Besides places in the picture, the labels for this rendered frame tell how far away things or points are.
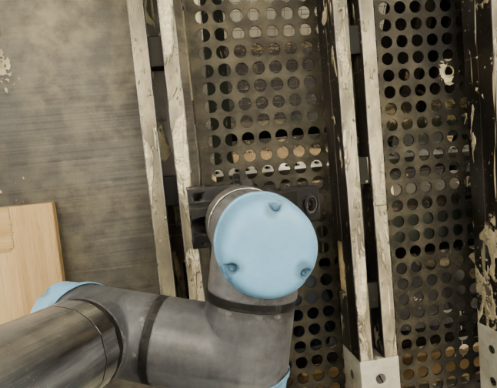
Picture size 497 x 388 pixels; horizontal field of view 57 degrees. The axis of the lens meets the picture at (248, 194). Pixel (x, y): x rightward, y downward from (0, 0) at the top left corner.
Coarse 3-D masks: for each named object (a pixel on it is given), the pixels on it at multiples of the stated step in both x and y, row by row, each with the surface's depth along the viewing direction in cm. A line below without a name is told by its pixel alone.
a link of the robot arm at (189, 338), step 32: (160, 320) 37; (192, 320) 37; (224, 320) 35; (256, 320) 35; (288, 320) 36; (160, 352) 36; (192, 352) 36; (224, 352) 35; (256, 352) 35; (288, 352) 37; (160, 384) 37; (192, 384) 36; (224, 384) 35; (256, 384) 35
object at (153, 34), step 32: (128, 0) 59; (160, 0) 59; (160, 32) 60; (160, 64) 60; (160, 96) 64; (160, 128) 64; (160, 160) 61; (160, 192) 61; (160, 224) 61; (160, 256) 62; (192, 256) 62; (160, 288) 62; (192, 288) 63
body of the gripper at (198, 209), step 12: (192, 192) 53; (204, 192) 53; (216, 192) 53; (192, 204) 52; (204, 204) 51; (192, 216) 47; (204, 216) 47; (192, 228) 48; (204, 228) 48; (192, 240) 53; (204, 240) 48
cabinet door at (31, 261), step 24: (0, 216) 63; (24, 216) 63; (48, 216) 64; (0, 240) 63; (24, 240) 64; (48, 240) 64; (0, 264) 64; (24, 264) 64; (48, 264) 64; (0, 288) 64; (24, 288) 64; (0, 312) 64; (24, 312) 64
